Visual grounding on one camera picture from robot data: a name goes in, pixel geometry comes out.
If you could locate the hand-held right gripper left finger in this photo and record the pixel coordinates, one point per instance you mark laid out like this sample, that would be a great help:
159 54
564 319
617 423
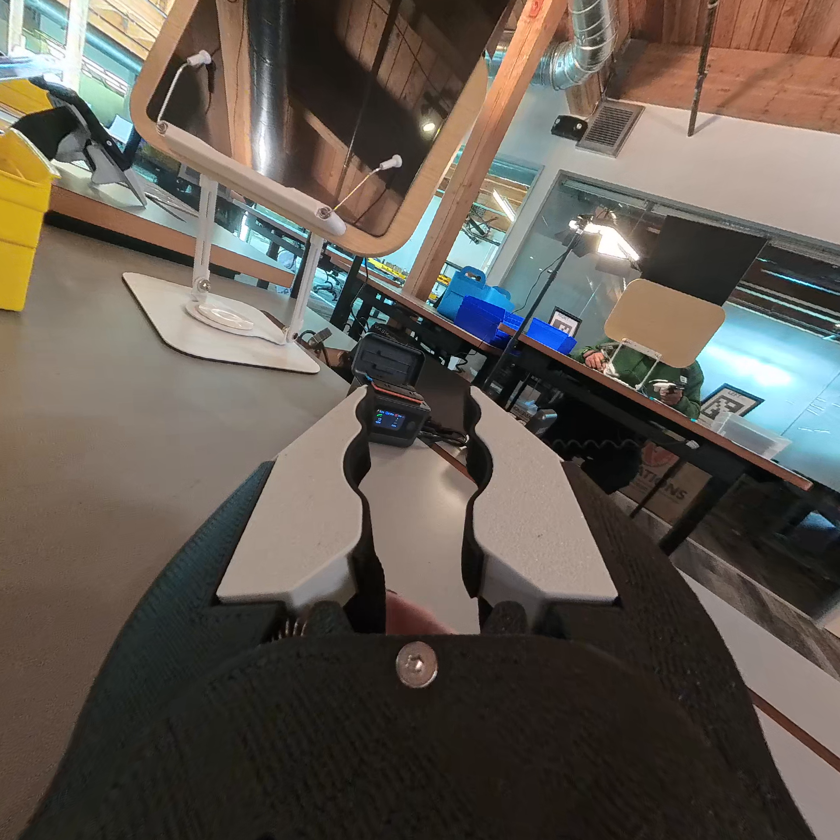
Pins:
289 525

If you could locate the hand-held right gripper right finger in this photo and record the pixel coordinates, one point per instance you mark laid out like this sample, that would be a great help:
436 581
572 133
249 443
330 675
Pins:
544 525

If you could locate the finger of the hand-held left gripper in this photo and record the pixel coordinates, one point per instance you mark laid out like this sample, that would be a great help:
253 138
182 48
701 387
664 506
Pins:
111 174

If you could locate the yellow plastic bin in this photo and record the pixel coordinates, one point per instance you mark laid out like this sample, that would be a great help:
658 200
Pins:
19 249

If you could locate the silver duct elbow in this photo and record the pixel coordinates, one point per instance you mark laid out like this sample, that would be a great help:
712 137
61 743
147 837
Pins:
581 39

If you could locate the cardboard box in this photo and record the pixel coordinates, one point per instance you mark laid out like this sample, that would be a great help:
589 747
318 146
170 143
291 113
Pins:
663 485

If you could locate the white mirror stand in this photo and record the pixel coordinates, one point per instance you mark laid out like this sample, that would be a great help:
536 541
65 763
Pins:
170 315

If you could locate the brown edged work table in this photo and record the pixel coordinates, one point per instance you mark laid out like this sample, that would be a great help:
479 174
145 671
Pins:
656 413

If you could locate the small blue plastic bin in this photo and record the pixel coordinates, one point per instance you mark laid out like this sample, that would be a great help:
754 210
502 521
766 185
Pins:
548 338
485 318

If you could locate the framed tag sign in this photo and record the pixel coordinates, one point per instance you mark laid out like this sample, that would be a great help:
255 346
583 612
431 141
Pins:
730 401
564 321

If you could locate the clear plastic container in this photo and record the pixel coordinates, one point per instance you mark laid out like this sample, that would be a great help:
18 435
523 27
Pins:
754 436

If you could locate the wood framed mirror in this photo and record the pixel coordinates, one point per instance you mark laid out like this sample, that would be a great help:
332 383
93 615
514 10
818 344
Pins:
328 98

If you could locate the studio light on tripod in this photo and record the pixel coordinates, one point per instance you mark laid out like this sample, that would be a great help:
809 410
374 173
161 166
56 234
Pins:
577 226

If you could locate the black flat panel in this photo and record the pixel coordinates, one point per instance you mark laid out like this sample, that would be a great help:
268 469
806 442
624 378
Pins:
702 262

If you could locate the wooden post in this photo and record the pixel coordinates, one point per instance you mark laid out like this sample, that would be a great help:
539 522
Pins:
485 144

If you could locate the wall vent grille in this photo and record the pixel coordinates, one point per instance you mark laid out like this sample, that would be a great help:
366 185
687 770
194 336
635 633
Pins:
610 128

